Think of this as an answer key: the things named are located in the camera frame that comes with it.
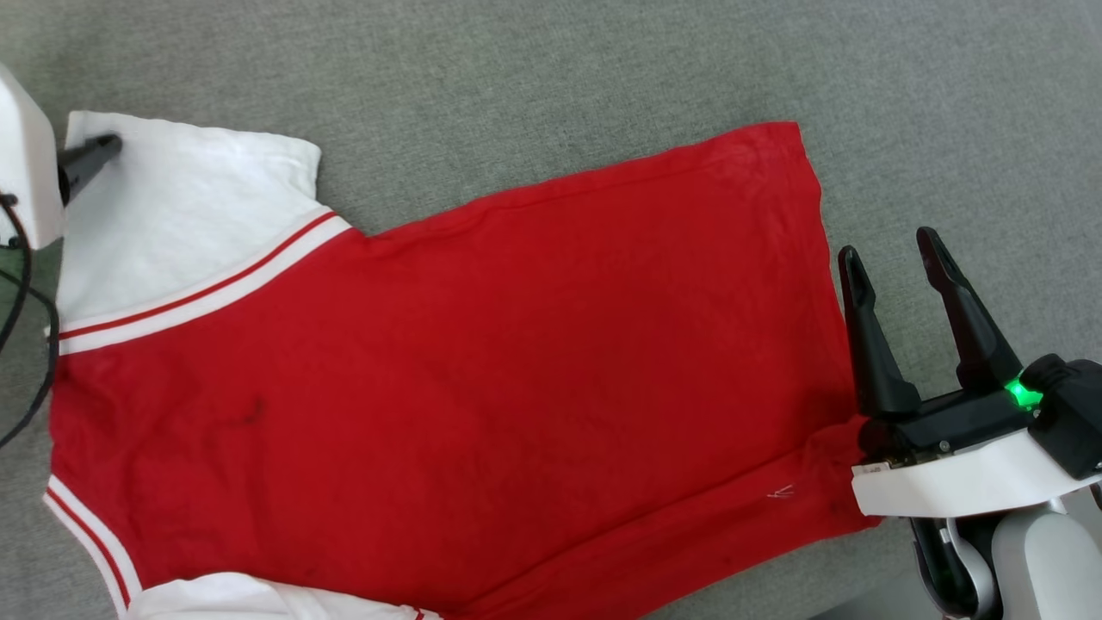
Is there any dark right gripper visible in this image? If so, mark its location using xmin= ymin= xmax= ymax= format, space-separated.
xmin=838 ymin=226 xmax=1102 ymax=481

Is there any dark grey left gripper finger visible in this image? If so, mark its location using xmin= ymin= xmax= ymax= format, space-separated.
xmin=57 ymin=133 xmax=124 ymax=205

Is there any red and white shirt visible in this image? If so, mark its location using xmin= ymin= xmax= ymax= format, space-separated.
xmin=43 ymin=110 xmax=884 ymax=620

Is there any grey fabric sofa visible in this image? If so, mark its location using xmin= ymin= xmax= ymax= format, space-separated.
xmin=0 ymin=0 xmax=1102 ymax=620

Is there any thin black cable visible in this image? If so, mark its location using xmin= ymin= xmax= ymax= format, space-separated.
xmin=0 ymin=270 xmax=62 ymax=450
xmin=0 ymin=193 xmax=34 ymax=350

